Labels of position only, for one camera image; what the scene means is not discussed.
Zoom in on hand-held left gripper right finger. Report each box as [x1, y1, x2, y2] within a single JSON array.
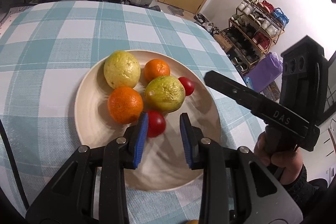
[[179, 112, 305, 224]]

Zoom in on cream round plate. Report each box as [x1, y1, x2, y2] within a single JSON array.
[[74, 49, 221, 191]]

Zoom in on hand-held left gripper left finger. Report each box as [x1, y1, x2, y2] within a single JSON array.
[[25, 112, 149, 224]]

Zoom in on yellow-green guava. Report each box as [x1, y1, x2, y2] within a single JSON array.
[[104, 51, 141, 89], [144, 76, 186, 113]]

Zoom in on person's right forearm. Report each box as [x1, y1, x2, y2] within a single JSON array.
[[282, 164, 328, 216]]

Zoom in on patterned box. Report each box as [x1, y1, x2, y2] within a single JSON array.
[[261, 81, 279, 101]]

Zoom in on wooden shoe rack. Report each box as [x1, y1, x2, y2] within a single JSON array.
[[228, 0, 289, 75]]

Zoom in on brown cardboard box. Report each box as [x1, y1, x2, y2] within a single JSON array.
[[214, 30, 237, 52]]

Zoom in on teal white checked tablecloth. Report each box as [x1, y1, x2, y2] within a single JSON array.
[[0, 0, 265, 224]]

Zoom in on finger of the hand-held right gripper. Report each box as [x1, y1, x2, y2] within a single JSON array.
[[204, 70, 268, 115]]

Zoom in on rows of assorted shoes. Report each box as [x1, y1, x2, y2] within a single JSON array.
[[228, 0, 289, 73]]

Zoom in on person's right hand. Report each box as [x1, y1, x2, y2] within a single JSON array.
[[253, 132, 305, 185]]

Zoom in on grey door mat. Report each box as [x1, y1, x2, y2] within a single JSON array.
[[168, 5, 185, 17]]

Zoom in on purple plastic bag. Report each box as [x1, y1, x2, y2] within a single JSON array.
[[247, 52, 284, 93]]

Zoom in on black white striped rug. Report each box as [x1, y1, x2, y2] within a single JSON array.
[[0, 5, 32, 28]]

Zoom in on scattered sneakers group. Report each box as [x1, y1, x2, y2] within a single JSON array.
[[194, 13, 223, 35]]

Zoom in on red tomato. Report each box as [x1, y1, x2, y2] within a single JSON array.
[[178, 77, 195, 96], [146, 110, 166, 138]]

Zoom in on dark screen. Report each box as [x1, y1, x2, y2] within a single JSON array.
[[315, 51, 336, 127]]

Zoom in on orange mandarin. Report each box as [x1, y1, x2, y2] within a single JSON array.
[[143, 59, 171, 83], [108, 87, 144, 125]]

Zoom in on black cable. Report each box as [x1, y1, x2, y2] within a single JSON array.
[[0, 119, 30, 210]]

